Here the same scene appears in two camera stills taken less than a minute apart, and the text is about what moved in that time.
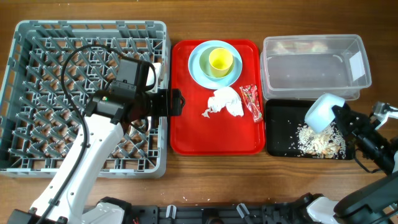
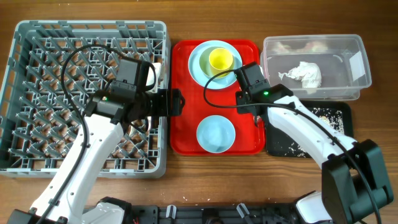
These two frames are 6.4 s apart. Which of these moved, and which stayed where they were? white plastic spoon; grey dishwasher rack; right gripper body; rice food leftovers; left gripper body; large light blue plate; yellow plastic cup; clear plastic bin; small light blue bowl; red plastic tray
Moved: right gripper body; rice food leftovers; small light blue bowl
Stayed: large light blue plate; left gripper body; clear plastic bin; white plastic spoon; yellow plastic cup; red plastic tray; grey dishwasher rack
